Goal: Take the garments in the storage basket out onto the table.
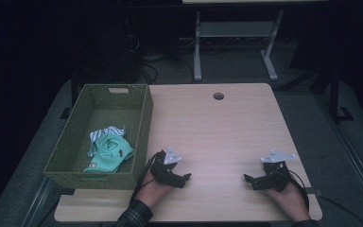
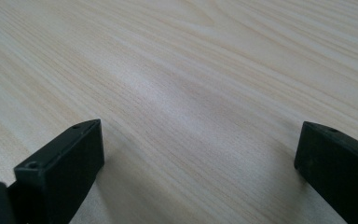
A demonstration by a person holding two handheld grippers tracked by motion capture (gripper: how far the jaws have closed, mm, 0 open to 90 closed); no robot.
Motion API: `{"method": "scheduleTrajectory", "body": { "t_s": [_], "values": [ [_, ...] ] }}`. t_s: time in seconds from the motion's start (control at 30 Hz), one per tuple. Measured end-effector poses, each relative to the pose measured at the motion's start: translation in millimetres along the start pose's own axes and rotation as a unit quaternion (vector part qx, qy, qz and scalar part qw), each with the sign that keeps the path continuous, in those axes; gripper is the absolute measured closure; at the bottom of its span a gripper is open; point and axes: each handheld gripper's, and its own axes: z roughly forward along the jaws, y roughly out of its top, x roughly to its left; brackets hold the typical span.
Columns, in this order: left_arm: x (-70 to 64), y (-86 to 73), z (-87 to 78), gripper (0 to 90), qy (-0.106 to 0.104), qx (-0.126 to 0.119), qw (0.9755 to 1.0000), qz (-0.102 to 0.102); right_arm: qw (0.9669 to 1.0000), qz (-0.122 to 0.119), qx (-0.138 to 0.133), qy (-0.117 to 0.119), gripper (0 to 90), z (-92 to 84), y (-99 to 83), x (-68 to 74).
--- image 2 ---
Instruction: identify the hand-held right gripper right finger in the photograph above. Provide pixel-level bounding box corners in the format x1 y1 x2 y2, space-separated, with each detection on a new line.
294 120 358 224

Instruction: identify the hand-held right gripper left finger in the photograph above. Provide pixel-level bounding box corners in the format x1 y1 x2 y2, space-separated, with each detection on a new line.
7 119 105 224

